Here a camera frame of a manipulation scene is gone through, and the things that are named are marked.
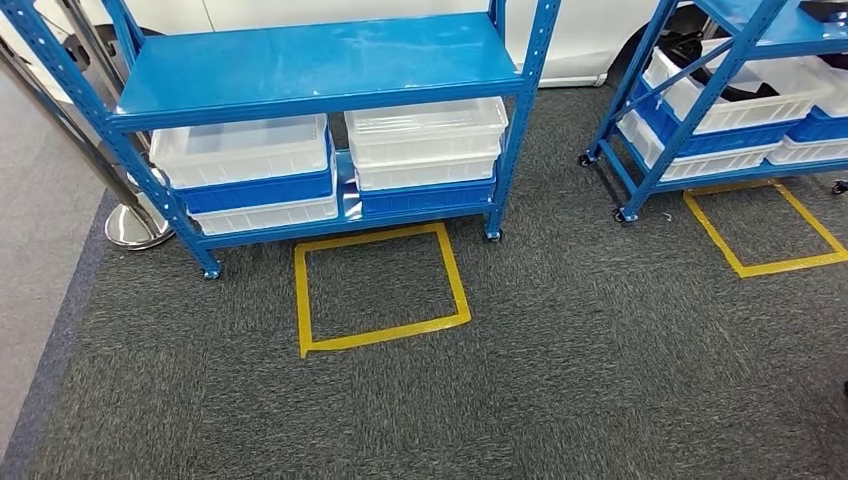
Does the black part in bin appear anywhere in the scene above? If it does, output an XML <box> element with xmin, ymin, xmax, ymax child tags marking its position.
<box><xmin>661</xmin><ymin>31</ymin><xmax>784</xmax><ymax>105</ymax></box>

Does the black plastic part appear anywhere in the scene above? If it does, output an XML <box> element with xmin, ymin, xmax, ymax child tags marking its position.
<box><xmin>800</xmin><ymin>0</ymin><xmax>848</xmax><ymax>23</ymax></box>

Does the yellow floor tape square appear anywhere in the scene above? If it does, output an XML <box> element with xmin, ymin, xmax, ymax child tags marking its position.
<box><xmin>682</xmin><ymin>180</ymin><xmax>848</xmax><ymax>280</ymax></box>
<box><xmin>293</xmin><ymin>221</ymin><xmax>474</xmax><ymax>361</ymax></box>

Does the white car with red stripe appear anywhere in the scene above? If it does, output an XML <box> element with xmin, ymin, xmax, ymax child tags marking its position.
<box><xmin>0</xmin><ymin>0</ymin><xmax>707</xmax><ymax>91</ymax></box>

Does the grey metal bar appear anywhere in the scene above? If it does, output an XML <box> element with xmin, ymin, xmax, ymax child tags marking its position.
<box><xmin>0</xmin><ymin>36</ymin><xmax>176</xmax><ymax>252</ymax></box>

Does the chrome stanchion post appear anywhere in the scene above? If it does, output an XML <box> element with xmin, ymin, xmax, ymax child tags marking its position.
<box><xmin>56</xmin><ymin>0</ymin><xmax>155</xmax><ymax>155</ymax></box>

